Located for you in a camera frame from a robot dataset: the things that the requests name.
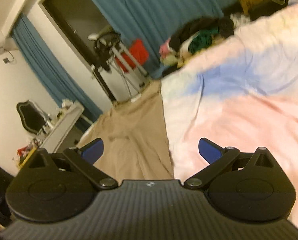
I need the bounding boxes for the black sofa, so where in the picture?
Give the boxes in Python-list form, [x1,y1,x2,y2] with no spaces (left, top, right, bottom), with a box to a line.
[222,0,289,21]

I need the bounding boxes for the beige trousers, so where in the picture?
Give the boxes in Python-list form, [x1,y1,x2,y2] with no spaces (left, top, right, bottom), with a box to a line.
[77,81,174,183]

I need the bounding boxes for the garment steamer stand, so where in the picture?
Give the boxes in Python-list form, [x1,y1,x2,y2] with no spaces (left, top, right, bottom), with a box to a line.
[88,28,149,102]

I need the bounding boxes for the pile of mixed clothes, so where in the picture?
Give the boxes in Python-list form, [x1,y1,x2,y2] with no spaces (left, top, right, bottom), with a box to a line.
[157,12,251,78]

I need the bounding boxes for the dark window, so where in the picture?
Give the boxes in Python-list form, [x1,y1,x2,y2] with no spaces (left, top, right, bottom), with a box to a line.
[43,0,112,64]

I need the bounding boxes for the white pastel duvet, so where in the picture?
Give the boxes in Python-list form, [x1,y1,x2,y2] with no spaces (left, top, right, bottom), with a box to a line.
[161,4,298,227]

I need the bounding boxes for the blue curtain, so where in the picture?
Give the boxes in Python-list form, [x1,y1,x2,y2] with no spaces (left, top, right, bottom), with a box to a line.
[11,0,234,121]

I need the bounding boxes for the black ornate mirror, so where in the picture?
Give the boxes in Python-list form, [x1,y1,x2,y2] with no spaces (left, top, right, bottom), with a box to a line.
[16,100,49,135]

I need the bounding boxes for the white dresser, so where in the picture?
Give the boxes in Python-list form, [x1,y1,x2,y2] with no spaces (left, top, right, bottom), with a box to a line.
[15,99,84,169]

